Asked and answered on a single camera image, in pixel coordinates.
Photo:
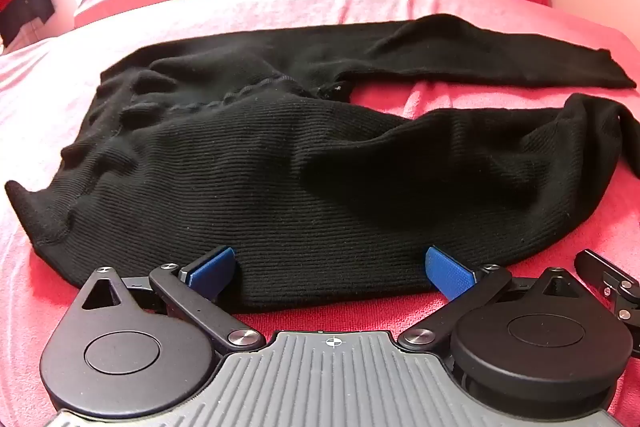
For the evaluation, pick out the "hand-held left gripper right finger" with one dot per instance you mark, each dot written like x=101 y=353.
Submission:
x=447 y=277

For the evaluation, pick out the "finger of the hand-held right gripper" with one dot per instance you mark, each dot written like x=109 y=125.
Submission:
x=597 y=266

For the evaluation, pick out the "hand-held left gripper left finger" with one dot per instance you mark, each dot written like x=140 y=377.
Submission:
x=212 y=269

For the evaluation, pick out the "black knit pants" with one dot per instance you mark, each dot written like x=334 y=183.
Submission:
x=260 y=167

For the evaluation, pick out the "pink bed blanket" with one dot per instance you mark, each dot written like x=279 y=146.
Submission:
x=50 y=72

